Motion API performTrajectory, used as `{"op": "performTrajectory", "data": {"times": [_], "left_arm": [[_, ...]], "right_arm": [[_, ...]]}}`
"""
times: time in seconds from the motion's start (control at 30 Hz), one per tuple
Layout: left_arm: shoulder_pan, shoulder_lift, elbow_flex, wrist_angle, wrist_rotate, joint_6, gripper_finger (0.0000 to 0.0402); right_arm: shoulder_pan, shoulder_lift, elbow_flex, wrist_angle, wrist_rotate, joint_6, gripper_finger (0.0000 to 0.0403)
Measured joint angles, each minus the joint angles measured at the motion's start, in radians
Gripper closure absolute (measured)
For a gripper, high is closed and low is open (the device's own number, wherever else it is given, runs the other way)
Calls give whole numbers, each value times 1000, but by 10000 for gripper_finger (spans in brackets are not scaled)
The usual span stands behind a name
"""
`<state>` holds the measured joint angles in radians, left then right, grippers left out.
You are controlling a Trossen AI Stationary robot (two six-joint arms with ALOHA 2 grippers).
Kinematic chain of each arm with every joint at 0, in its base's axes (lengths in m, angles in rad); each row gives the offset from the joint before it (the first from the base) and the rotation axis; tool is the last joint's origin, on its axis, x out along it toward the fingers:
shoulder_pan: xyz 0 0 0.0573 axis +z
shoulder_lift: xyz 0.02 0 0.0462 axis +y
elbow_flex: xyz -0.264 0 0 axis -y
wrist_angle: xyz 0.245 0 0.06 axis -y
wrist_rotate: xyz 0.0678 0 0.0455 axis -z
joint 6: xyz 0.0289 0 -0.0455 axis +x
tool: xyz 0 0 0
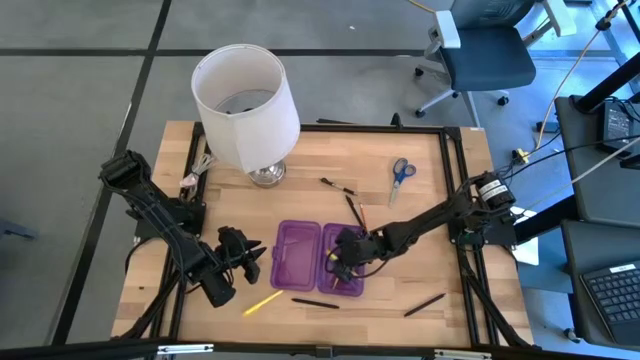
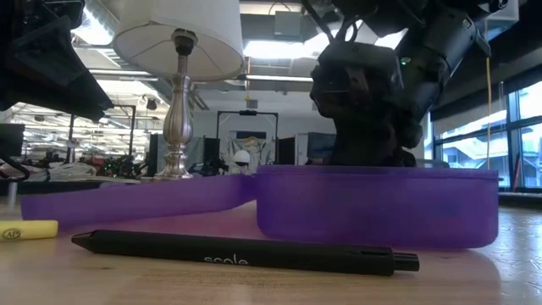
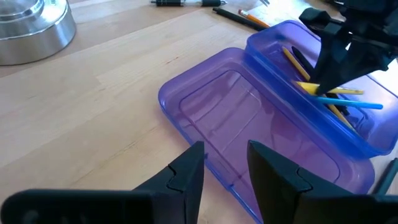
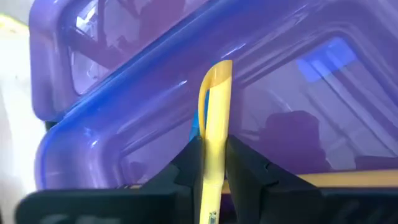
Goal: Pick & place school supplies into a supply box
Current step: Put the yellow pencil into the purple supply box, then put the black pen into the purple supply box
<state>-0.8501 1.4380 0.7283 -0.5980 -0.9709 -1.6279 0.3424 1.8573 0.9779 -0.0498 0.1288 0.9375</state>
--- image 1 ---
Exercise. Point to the black aluminium table frame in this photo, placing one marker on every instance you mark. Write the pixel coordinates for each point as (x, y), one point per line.
(375, 128)

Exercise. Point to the white shade silver table lamp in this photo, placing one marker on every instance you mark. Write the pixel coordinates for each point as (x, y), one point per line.
(245, 125)

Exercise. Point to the navy and white office chair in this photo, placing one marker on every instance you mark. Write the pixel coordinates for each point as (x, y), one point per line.
(485, 60)

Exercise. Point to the dark laptop keyboard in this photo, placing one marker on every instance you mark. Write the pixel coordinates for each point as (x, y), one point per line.
(615, 295)

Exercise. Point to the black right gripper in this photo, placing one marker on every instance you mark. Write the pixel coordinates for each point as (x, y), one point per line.
(357, 247)

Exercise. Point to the black power adapter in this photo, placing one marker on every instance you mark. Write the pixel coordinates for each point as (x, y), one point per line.
(615, 127)

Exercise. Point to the orange pencil with pink eraser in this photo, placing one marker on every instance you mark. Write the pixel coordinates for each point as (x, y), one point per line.
(363, 215)

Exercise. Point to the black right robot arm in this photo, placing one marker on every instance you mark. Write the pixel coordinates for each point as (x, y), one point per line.
(430, 220)

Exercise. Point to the grey desk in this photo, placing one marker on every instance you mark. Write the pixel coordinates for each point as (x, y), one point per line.
(575, 280)
(595, 185)

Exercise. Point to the purple plastic supply box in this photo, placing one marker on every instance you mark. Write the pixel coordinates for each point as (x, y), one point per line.
(297, 255)

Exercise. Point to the silver frame bracket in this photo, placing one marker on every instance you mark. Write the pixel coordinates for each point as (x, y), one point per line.
(462, 354)
(185, 349)

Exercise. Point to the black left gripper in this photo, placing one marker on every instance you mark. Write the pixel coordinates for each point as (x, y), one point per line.
(232, 250)

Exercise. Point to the black pen with silver tip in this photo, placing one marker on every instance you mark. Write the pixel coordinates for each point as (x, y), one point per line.
(336, 186)

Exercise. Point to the black pen with clip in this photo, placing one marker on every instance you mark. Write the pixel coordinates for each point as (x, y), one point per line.
(354, 211)

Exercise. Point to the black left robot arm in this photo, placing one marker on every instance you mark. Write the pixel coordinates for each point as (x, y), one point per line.
(160, 220)

